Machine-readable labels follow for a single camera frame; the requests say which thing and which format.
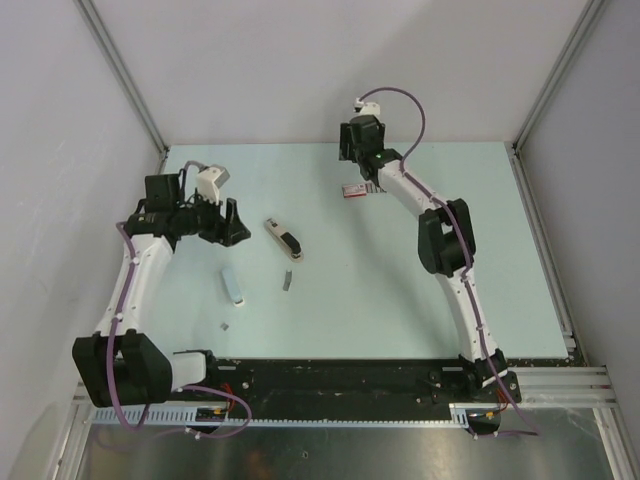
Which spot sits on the staple strip pieces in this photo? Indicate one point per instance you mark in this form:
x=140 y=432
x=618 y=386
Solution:
x=287 y=280

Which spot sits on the beige black stapler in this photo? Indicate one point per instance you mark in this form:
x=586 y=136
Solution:
x=285 y=239

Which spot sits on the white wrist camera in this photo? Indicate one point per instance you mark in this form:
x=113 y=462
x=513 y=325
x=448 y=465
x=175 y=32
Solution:
x=364 y=108
x=210 y=181

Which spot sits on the aluminium corner post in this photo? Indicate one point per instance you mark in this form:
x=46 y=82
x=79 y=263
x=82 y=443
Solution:
x=576 y=41
x=116 y=63

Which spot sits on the red staple box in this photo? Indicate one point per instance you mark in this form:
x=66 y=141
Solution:
x=360 y=190

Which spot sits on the right aluminium corner post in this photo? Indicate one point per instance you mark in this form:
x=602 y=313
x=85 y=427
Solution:
x=576 y=41

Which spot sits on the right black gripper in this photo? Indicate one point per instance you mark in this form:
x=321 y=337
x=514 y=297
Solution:
x=345 y=145

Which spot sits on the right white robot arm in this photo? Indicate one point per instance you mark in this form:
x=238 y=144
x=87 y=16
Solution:
x=445 y=246

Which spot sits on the aluminium front rail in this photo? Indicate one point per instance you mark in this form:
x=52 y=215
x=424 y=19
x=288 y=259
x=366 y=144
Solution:
x=539 y=387

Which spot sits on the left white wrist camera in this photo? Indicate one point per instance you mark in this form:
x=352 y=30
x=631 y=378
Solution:
x=210 y=181

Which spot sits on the left aluminium corner post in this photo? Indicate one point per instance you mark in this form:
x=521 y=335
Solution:
x=116 y=63

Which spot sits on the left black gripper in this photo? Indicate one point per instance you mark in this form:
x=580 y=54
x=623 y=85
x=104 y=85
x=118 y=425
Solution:
x=228 y=231

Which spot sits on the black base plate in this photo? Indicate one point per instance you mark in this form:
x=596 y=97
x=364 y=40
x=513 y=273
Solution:
x=340 y=382

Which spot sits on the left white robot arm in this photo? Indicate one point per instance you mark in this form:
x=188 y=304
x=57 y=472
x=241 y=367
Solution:
x=119 y=364

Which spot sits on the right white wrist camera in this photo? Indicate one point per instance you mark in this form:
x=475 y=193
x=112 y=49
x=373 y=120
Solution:
x=364 y=108

